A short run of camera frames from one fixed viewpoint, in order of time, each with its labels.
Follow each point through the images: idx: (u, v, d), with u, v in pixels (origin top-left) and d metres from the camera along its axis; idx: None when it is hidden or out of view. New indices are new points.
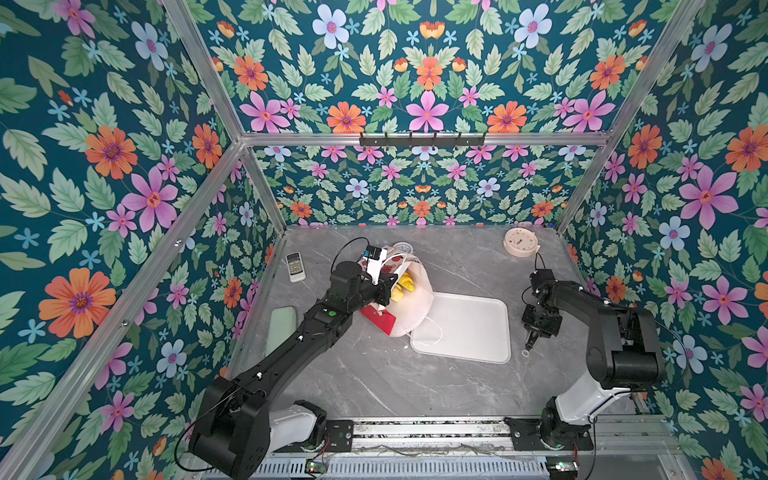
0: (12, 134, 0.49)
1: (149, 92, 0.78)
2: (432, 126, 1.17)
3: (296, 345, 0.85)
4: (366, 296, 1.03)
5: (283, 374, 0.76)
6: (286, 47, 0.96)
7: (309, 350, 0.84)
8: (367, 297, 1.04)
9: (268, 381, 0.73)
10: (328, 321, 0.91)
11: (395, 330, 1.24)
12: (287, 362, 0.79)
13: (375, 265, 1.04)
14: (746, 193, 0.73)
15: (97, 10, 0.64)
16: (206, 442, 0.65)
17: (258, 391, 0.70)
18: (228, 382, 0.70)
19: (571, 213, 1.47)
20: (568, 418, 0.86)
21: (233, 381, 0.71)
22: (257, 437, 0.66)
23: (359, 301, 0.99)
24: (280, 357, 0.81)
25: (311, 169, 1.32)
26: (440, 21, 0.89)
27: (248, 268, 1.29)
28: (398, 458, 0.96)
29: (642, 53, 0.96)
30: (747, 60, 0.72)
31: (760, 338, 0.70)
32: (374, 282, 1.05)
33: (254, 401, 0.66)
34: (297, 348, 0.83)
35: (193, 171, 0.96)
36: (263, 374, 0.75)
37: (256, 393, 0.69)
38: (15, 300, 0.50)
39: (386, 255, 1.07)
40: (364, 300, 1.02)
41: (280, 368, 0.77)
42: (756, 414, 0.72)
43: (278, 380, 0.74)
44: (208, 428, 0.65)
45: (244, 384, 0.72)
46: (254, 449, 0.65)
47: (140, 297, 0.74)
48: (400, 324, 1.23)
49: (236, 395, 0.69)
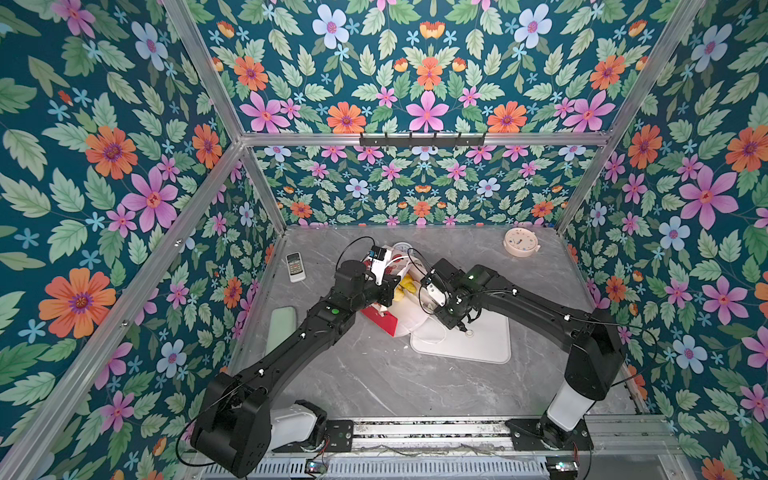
0: (12, 134, 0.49)
1: (149, 92, 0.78)
2: (432, 126, 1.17)
3: (299, 341, 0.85)
4: (370, 296, 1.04)
5: (286, 370, 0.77)
6: (287, 47, 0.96)
7: (312, 346, 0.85)
8: (371, 297, 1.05)
9: (270, 378, 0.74)
10: (331, 319, 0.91)
11: (398, 329, 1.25)
12: (288, 359, 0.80)
13: (379, 265, 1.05)
14: (746, 193, 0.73)
15: (97, 10, 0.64)
16: (209, 436, 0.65)
17: (260, 387, 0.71)
18: (231, 378, 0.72)
19: (571, 213, 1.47)
20: (571, 427, 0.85)
21: (235, 378, 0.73)
22: (258, 433, 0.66)
23: (361, 299, 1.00)
24: (282, 353, 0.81)
25: (311, 169, 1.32)
26: (440, 21, 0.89)
27: (248, 268, 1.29)
28: (398, 458, 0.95)
29: (642, 54, 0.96)
30: (747, 60, 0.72)
31: (760, 338, 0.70)
32: (377, 282, 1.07)
33: (257, 398, 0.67)
34: (300, 344, 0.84)
35: (193, 171, 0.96)
36: (265, 371, 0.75)
37: (258, 390, 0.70)
38: (16, 300, 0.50)
39: (390, 256, 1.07)
40: (367, 299, 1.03)
41: (283, 365, 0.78)
42: (756, 414, 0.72)
43: (279, 378, 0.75)
44: (211, 422, 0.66)
45: (246, 380, 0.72)
46: (255, 445, 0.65)
47: (140, 297, 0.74)
48: (404, 324, 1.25)
49: (238, 391, 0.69)
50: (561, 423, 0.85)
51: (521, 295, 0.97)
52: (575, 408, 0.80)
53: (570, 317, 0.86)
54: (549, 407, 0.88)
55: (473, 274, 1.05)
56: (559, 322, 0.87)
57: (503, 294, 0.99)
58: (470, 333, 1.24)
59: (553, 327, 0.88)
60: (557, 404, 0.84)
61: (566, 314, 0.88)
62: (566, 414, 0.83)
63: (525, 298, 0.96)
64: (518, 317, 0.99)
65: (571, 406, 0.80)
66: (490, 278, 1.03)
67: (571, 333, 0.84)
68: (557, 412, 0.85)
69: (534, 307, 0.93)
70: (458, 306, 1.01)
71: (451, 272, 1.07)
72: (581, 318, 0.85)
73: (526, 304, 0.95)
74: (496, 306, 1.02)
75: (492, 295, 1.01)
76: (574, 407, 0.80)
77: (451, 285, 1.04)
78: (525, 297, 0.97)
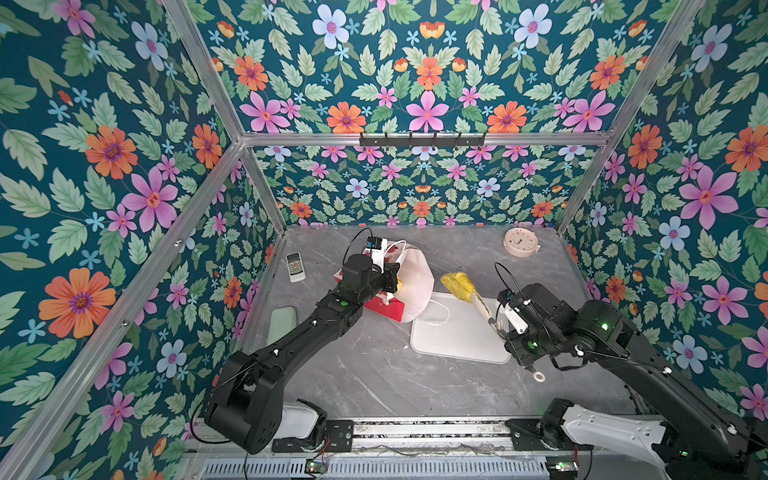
0: (12, 134, 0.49)
1: (149, 93, 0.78)
2: (432, 126, 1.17)
3: (311, 327, 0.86)
4: (375, 284, 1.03)
5: (299, 353, 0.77)
6: (287, 47, 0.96)
7: (323, 334, 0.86)
8: (376, 286, 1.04)
9: (284, 358, 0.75)
10: (340, 309, 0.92)
11: (404, 315, 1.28)
12: (300, 343, 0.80)
13: (379, 256, 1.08)
14: (746, 193, 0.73)
15: (97, 10, 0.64)
16: (222, 413, 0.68)
17: (275, 366, 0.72)
18: (246, 357, 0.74)
19: (571, 213, 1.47)
20: (574, 442, 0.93)
21: (251, 356, 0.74)
22: (270, 412, 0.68)
23: (369, 290, 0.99)
24: (294, 338, 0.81)
25: (311, 169, 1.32)
26: (440, 21, 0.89)
27: (248, 268, 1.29)
28: (398, 458, 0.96)
29: (642, 54, 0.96)
30: (747, 60, 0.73)
31: (760, 337, 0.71)
32: (381, 270, 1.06)
33: (271, 375, 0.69)
34: (312, 330, 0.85)
35: (193, 171, 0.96)
36: (279, 351, 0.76)
37: (273, 368, 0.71)
38: (16, 299, 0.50)
39: (387, 245, 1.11)
40: (374, 288, 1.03)
41: (296, 347, 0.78)
42: (756, 414, 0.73)
43: (293, 358, 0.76)
44: (226, 400, 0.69)
45: (262, 358, 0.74)
46: (268, 424, 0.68)
47: (140, 297, 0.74)
48: (409, 309, 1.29)
49: (252, 370, 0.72)
50: (572, 435, 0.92)
51: (674, 379, 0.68)
52: (605, 441, 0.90)
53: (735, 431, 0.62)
54: (575, 417, 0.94)
55: (608, 325, 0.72)
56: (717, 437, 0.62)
57: (650, 370, 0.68)
58: (542, 375, 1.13)
59: (707, 434, 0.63)
60: (593, 427, 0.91)
61: (731, 426, 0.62)
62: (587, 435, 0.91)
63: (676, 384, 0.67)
64: (643, 391, 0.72)
65: (607, 440, 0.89)
66: (628, 338, 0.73)
67: (737, 454, 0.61)
68: (582, 430, 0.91)
69: (690, 401, 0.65)
70: (546, 345, 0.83)
71: (553, 306, 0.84)
72: (747, 436, 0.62)
73: (678, 394, 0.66)
74: (621, 374, 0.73)
75: (631, 366, 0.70)
76: (605, 441, 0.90)
77: (556, 325, 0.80)
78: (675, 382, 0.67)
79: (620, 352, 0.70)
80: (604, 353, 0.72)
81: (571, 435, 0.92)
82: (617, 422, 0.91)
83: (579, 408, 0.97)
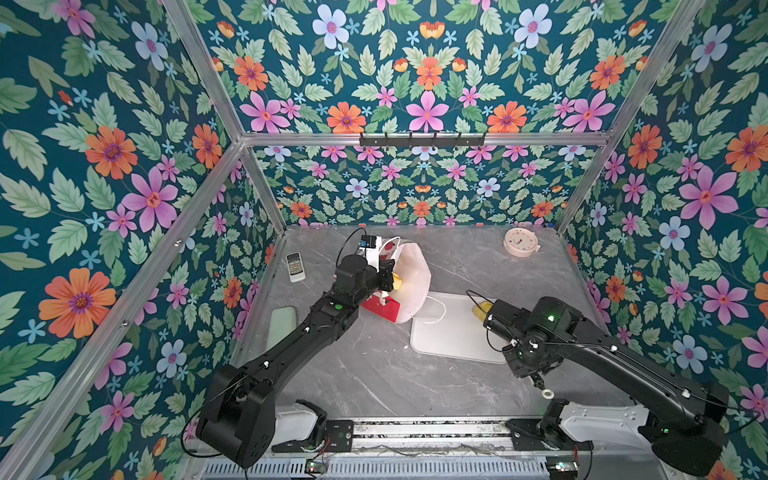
0: (12, 134, 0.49)
1: (149, 92, 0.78)
2: (432, 126, 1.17)
3: (303, 336, 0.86)
4: (371, 285, 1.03)
5: (290, 363, 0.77)
6: (287, 47, 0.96)
7: (316, 341, 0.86)
8: (372, 286, 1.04)
9: (275, 370, 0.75)
10: (335, 314, 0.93)
11: (399, 315, 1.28)
12: (293, 352, 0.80)
13: (372, 254, 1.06)
14: (746, 193, 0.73)
15: (97, 10, 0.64)
16: (214, 427, 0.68)
17: (265, 379, 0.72)
18: (236, 370, 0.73)
19: (571, 213, 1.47)
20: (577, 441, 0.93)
21: (241, 369, 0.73)
22: (262, 425, 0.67)
23: (365, 291, 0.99)
24: (287, 346, 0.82)
25: (311, 169, 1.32)
26: (440, 21, 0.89)
27: (248, 268, 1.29)
28: (398, 458, 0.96)
29: (642, 54, 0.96)
30: (747, 60, 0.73)
31: (760, 337, 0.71)
32: (376, 269, 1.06)
33: (262, 388, 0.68)
34: (304, 338, 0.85)
35: (193, 171, 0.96)
36: (270, 363, 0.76)
37: (263, 382, 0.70)
38: (16, 300, 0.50)
39: (382, 244, 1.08)
40: (369, 289, 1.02)
41: (287, 358, 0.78)
42: (756, 414, 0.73)
43: (284, 370, 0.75)
44: (216, 414, 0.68)
45: (251, 372, 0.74)
46: (260, 436, 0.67)
47: (140, 297, 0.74)
48: (405, 309, 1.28)
49: (243, 383, 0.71)
50: (573, 433, 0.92)
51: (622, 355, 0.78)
52: (604, 434, 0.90)
53: (690, 394, 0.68)
54: (568, 414, 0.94)
55: (554, 316, 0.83)
56: (672, 401, 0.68)
57: (597, 350, 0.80)
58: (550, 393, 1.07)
59: (664, 402, 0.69)
60: (587, 423, 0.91)
61: (684, 391, 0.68)
62: (585, 431, 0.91)
63: (625, 359, 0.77)
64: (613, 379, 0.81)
65: (604, 432, 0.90)
66: (575, 326, 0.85)
67: (695, 416, 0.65)
68: (580, 428, 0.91)
69: (641, 374, 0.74)
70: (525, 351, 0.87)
71: (513, 314, 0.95)
72: (703, 398, 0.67)
73: (628, 369, 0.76)
74: (582, 359, 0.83)
75: (582, 349, 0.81)
76: (605, 434, 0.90)
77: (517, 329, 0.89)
78: (626, 359, 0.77)
79: (567, 338, 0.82)
80: (555, 343, 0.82)
81: (573, 434, 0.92)
82: (604, 411, 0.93)
83: (573, 404, 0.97)
